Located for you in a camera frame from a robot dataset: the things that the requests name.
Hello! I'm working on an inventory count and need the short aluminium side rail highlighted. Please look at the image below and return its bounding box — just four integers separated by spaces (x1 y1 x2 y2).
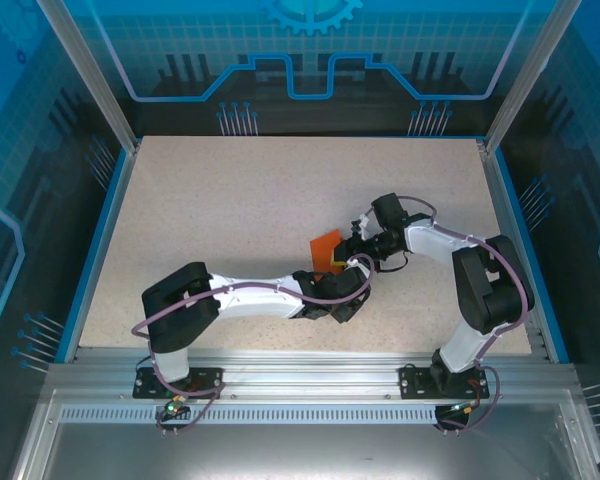
476 139 555 361

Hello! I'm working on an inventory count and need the blue table edge strip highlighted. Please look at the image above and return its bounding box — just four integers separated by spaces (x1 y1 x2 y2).
53 148 135 365
494 148 572 364

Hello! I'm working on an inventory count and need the long aluminium frame rail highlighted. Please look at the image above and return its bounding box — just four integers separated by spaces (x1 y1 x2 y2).
47 348 579 401

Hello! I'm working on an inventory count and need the aluminium frame post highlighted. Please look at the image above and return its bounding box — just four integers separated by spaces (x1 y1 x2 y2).
35 0 142 154
482 0 585 154

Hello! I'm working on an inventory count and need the cable connector with orange wire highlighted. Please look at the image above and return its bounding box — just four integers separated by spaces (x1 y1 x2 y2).
446 398 484 417

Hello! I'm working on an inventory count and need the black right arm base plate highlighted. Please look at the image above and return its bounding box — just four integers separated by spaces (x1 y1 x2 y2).
398 363 491 400

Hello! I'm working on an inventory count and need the slotted aluminium cable duct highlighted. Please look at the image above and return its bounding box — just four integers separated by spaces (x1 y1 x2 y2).
59 405 551 424

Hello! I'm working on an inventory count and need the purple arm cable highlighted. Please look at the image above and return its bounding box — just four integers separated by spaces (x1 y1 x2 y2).
131 253 379 437
397 194 529 437

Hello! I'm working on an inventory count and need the orange square paper sheet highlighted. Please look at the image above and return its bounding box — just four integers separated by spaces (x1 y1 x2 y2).
308 228 349 284

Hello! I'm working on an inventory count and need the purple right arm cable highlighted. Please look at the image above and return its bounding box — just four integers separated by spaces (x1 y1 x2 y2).
397 194 529 437

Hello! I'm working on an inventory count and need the thin black right gripper wire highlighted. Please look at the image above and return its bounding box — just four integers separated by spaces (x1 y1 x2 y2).
377 249 414 275

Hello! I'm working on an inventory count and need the grey metal tray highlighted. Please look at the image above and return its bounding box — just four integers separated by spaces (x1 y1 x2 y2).
9 389 600 480

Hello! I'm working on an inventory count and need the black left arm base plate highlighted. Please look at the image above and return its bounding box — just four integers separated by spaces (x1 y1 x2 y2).
132 366 225 400

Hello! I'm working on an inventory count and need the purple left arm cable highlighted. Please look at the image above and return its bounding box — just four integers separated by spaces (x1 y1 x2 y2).
131 253 379 437

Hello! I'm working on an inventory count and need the cable connector with green light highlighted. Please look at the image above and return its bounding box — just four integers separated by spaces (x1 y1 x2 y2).
161 394 190 420

